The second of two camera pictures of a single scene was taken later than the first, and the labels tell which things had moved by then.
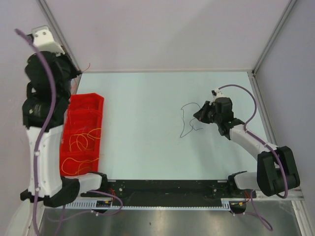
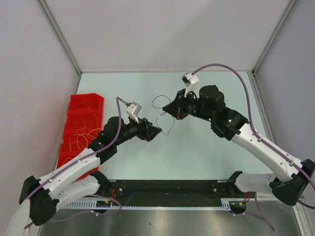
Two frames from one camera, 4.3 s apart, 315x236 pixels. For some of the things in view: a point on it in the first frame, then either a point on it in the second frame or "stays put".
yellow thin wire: [85, 138] stays put
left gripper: [75, 71] -> [146, 132]
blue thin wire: [183, 116] -> [159, 127]
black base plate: [169, 192] stays put
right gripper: [201, 115] -> [176, 108]
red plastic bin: [81, 137] stays put
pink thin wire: [70, 118] -> [84, 123]
